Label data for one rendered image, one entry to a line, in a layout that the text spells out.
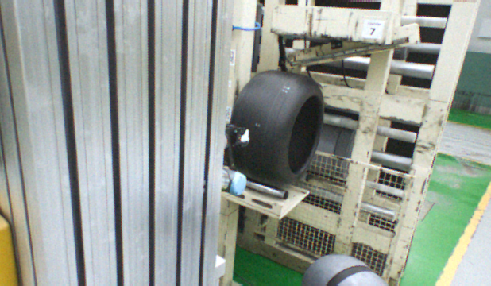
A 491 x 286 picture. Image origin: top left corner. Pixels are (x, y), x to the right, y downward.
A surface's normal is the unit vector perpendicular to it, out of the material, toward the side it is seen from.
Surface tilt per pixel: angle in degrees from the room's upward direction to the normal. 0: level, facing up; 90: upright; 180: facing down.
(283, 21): 90
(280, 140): 85
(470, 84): 90
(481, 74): 90
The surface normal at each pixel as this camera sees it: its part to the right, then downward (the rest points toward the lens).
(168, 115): 0.76, 0.28
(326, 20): -0.53, 0.24
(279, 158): 0.18, 0.48
